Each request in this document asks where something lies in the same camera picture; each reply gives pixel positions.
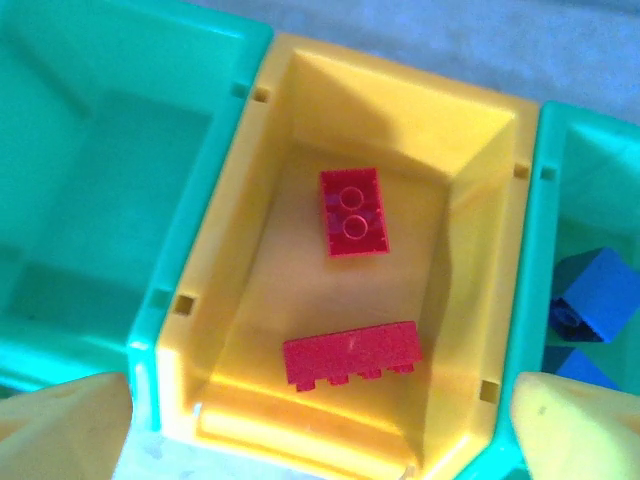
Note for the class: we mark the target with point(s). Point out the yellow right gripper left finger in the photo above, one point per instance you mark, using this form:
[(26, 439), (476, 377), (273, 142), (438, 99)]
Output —
[(55, 435)]

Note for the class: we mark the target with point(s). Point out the green plastic bin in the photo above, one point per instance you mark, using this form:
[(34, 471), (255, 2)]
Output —
[(100, 175), (545, 225)]

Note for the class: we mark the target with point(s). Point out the long red lego brick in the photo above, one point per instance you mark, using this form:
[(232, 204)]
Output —
[(350, 350)]

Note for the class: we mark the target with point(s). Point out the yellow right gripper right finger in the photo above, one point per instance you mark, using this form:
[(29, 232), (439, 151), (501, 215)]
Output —
[(580, 435)]

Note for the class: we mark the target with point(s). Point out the yellow plastic bin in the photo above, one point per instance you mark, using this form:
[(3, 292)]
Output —
[(300, 300)]

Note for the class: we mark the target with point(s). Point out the blue lego brick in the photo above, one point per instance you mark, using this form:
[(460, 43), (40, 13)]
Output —
[(600, 295), (585, 370)]

